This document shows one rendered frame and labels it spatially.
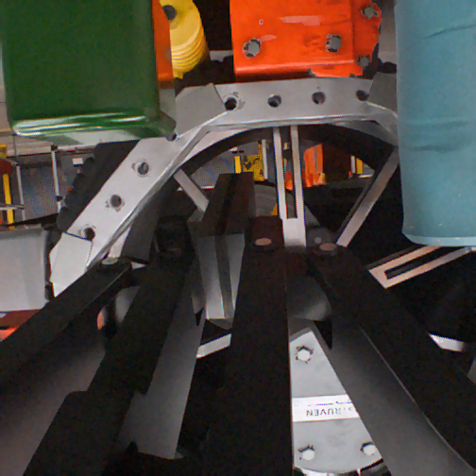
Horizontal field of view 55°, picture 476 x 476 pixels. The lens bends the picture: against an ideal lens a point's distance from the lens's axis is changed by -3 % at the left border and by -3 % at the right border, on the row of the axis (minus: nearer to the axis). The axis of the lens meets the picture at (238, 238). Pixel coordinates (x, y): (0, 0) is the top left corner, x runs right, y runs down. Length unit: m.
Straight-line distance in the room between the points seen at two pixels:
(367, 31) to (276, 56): 0.10
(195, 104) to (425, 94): 0.22
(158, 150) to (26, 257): 0.54
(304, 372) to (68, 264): 0.28
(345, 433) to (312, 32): 0.36
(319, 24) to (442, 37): 0.14
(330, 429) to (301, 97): 0.31
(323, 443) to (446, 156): 0.24
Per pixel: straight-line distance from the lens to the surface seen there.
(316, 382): 0.38
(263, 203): 0.98
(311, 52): 0.49
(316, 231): 0.96
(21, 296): 1.00
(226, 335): 0.62
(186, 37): 0.51
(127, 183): 0.50
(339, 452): 0.41
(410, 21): 0.42
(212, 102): 0.49
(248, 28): 0.49
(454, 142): 0.39
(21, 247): 0.98
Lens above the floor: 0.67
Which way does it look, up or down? 7 degrees up
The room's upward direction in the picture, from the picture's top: 176 degrees clockwise
